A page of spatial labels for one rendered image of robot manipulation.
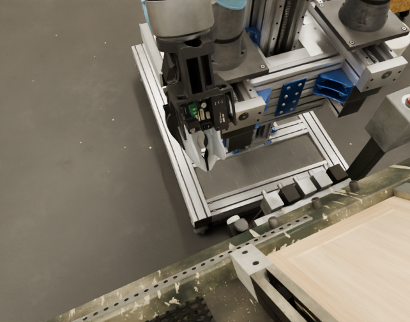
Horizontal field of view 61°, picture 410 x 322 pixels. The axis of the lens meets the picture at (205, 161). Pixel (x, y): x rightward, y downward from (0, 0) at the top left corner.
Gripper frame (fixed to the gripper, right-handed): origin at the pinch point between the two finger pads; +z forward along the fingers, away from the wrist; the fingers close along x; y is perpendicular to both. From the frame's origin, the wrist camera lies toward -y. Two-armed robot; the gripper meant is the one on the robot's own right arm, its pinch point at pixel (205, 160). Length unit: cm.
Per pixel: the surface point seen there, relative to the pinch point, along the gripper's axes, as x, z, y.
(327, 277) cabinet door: 20.5, 34.7, 4.3
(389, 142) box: 71, 39, -36
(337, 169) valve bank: 51, 43, -36
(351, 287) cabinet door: 22.3, 32.4, 9.5
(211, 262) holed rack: -0.4, 39.5, -14.0
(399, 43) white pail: 154, 44, -123
